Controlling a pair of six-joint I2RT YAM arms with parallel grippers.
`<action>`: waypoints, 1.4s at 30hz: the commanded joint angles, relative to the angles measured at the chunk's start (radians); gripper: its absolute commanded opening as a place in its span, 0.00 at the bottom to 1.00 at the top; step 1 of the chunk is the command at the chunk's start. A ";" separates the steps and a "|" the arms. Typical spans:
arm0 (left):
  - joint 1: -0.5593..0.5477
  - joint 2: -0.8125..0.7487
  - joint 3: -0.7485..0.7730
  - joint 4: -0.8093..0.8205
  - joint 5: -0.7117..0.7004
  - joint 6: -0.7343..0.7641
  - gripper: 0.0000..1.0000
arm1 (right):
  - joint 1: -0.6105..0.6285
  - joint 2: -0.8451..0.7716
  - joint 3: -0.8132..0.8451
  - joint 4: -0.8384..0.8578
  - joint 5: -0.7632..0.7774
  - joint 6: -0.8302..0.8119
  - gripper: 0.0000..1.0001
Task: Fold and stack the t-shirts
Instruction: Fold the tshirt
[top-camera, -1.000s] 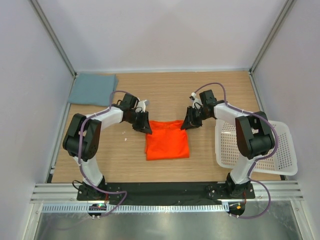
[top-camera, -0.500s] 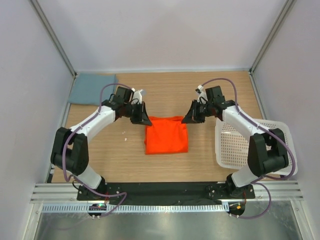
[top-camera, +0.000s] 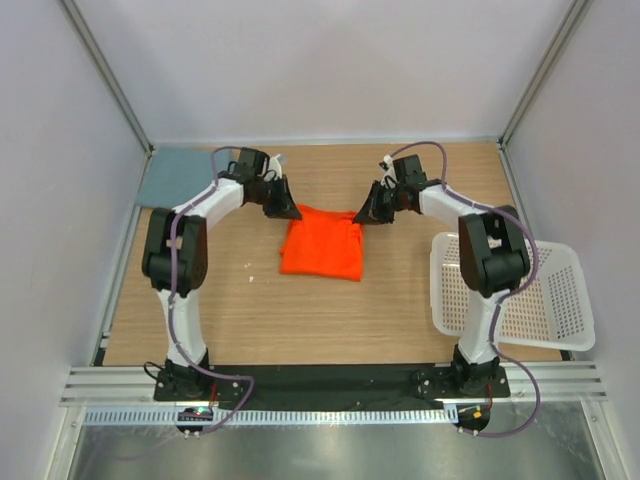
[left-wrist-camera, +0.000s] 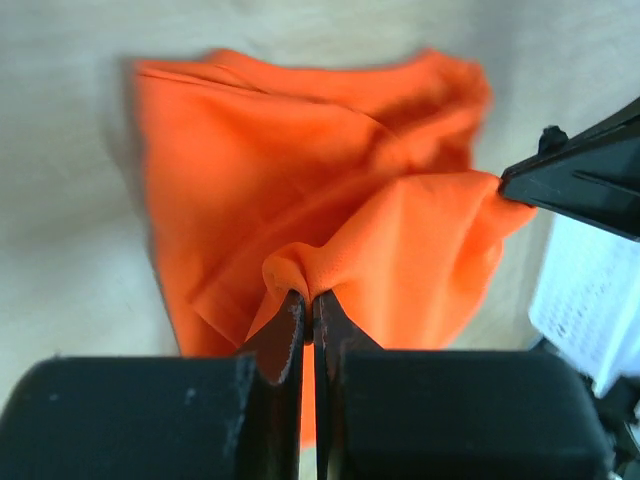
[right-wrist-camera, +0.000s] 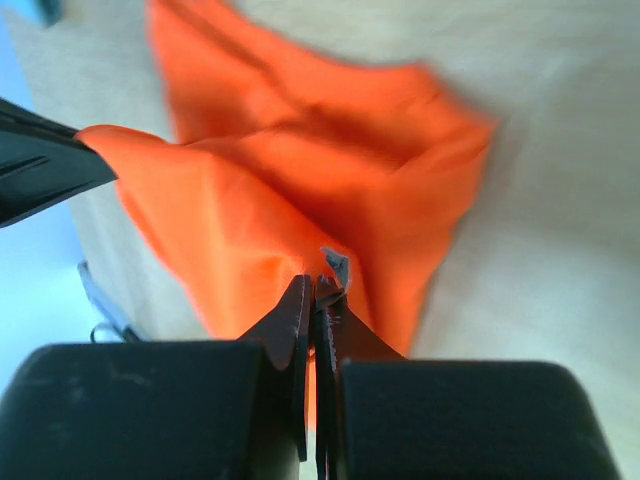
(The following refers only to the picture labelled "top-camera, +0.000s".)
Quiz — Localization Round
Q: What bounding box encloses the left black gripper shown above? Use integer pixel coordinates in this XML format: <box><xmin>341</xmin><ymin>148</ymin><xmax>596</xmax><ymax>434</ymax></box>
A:
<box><xmin>251</xmin><ymin>174</ymin><xmax>302</xmax><ymax>220</ymax></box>

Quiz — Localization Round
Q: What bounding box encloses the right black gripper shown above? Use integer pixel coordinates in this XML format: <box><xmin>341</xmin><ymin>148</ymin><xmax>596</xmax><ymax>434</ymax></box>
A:
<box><xmin>355</xmin><ymin>179</ymin><xmax>406</xmax><ymax>225</ymax></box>

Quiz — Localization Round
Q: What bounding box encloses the orange t shirt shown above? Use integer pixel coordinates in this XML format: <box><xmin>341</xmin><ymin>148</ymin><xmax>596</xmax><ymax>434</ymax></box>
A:
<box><xmin>279</xmin><ymin>204</ymin><xmax>364</xmax><ymax>282</ymax></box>

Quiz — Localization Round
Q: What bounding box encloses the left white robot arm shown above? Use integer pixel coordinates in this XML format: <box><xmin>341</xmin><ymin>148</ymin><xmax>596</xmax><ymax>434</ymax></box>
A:
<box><xmin>141</xmin><ymin>146</ymin><xmax>301</xmax><ymax>401</ymax></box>

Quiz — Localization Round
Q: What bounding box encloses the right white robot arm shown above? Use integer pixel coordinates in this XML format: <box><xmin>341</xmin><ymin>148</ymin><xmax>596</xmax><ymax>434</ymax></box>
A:
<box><xmin>354</xmin><ymin>155</ymin><xmax>531</xmax><ymax>396</ymax></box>

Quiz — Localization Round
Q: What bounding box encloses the small white scrap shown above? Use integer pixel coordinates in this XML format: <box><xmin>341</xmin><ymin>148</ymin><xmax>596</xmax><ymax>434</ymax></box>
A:
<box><xmin>244</xmin><ymin>262</ymin><xmax>255</xmax><ymax>283</ymax></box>

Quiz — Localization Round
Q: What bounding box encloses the folded blue-grey t shirt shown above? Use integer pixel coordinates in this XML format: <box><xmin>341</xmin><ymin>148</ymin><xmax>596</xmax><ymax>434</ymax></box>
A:
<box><xmin>135</xmin><ymin>146</ymin><xmax>233</xmax><ymax>209</ymax></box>

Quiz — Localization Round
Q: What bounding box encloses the white plastic basket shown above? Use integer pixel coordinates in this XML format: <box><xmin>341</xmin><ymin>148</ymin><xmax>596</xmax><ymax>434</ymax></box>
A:
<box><xmin>430</xmin><ymin>233</ymin><xmax>595</xmax><ymax>352</ymax></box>

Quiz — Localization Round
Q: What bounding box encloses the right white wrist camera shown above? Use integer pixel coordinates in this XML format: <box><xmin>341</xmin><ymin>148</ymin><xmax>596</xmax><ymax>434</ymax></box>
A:
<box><xmin>379</xmin><ymin>155</ymin><xmax>397</xmax><ymax>189</ymax></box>

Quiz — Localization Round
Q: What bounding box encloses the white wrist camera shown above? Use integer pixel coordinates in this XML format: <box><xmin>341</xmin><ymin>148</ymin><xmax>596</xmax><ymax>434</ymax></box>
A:
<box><xmin>379</xmin><ymin>155</ymin><xmax>397</xmax><ymax>189</ymax></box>
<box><xmin>264</xmin><ymin>154</ymin><xmax>287</xmax><ymax>181</ymax></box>

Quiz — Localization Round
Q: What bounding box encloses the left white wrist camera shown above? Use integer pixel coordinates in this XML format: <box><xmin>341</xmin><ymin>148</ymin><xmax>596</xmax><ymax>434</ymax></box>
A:
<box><xmin>264</xmin><ymin>154</ymin><xmax>287</xmax><ymax>181</ymax></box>

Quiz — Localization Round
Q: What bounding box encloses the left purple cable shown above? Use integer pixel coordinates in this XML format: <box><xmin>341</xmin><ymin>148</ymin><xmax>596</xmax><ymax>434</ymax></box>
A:
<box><xmin>167</xmin><ymin>145</ymin><xmax>255</xmax><ymax>459</ymax></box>

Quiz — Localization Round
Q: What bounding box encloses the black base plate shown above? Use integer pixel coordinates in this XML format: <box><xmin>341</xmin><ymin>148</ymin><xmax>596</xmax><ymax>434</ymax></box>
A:
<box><xmin>153</xmin><ymin>363</ymin><xmax>511</xmax><ymax>412</ymax></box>

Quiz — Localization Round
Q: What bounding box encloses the white slotted cable duct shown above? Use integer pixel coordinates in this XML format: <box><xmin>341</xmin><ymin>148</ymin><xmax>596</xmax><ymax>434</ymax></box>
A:
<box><xmin>83</xmin><ymin>405</ymin><xmax>458</xmax><ymax>427</ymax></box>

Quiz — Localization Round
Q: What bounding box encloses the aluminium rail frame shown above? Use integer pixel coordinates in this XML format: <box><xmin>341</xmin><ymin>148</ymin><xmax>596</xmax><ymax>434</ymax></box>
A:
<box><xmin>59</xmin><ymin>361</ymin><xmax>607</xmax><ymax>407</ymax></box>

